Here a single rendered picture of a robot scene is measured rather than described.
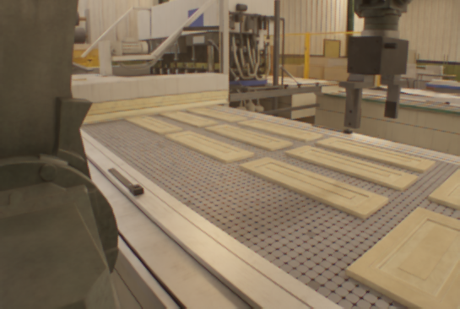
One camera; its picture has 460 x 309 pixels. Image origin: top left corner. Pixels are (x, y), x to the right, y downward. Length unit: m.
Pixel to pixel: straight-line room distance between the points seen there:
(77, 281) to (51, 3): 0.53
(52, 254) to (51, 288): 0.07
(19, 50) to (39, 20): 0.07
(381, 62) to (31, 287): 1.08
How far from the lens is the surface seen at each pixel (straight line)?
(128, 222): 1.14
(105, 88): 2.90
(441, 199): 1.38
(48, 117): 0.69
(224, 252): 0.91
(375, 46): 1.15
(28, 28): 0.71
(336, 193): 1.26
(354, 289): 0.84
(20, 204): 0.60
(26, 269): 0.45
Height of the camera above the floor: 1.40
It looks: 15 degrees down
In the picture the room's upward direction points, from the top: straight up
